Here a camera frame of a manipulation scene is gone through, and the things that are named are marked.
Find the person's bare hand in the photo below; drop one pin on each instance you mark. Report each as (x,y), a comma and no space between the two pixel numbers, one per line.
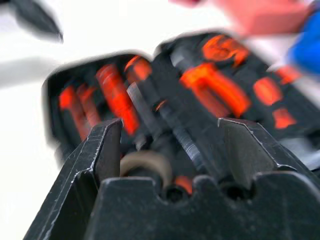
(250,15)

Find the black plastic tool case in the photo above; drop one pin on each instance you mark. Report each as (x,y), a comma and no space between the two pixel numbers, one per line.
(175,140)

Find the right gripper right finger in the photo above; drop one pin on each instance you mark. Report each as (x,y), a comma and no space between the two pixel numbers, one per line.
(245,147)

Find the grey metal blade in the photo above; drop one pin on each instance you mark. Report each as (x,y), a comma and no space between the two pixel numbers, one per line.
(138,110)

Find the orange round tape measure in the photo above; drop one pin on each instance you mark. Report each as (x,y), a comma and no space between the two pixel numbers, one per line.
(225,50)

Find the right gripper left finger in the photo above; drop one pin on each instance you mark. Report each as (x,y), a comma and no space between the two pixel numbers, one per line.
(82,170)

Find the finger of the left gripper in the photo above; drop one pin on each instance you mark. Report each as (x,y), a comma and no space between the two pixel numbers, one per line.
(37,17)

